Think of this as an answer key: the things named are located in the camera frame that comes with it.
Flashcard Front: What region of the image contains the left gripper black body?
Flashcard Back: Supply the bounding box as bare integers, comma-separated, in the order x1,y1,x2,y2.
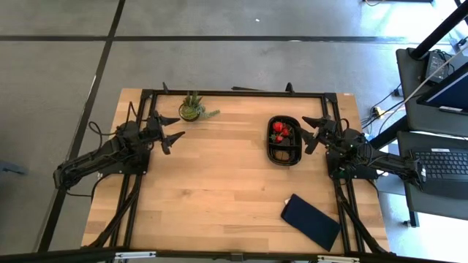
143,115,165,150

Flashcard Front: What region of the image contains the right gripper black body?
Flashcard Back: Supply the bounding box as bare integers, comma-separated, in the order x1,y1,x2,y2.
316,117,339,145

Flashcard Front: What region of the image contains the succulent plant in black pot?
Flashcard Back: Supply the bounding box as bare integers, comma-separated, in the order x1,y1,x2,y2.
178,91,222,123

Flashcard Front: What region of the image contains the black oval plastic container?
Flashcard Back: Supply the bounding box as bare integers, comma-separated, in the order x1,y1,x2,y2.
265,115,303,167

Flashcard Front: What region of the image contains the dark blue rectangular pad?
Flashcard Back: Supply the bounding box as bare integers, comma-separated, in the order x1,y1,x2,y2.
280,193,342,252

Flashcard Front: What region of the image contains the dark grey monitor desk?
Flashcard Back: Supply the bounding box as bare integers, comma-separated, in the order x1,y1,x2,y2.
396,47,468,138

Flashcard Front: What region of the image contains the dark grey keyboard desk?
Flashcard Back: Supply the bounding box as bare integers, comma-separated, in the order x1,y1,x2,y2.
396,130,468,227

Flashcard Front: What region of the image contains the black computer keyboard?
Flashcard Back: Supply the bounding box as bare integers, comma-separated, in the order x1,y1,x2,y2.
409,148,468,200

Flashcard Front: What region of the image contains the black power adapter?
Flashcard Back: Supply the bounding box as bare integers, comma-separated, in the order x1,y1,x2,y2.
423,50,453,84

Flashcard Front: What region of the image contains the black computer monitor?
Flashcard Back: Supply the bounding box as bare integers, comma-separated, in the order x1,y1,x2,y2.
416,60,468,117

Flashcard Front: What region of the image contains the black stand pole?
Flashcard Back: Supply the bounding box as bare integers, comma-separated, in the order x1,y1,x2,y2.
409,0,468,60

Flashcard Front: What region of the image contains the black aluminium table frame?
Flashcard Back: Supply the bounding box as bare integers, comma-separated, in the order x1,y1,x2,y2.
82,87,396,256

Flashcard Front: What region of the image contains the white cable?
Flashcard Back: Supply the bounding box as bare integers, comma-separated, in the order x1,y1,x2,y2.
380,43,468,123

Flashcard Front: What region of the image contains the silver rig bracket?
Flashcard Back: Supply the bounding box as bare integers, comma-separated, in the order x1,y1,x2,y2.
317,254,361,263
114,251,157,260

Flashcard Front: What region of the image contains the black camera rig bar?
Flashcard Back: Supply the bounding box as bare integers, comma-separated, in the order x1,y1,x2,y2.
0,246,468,263

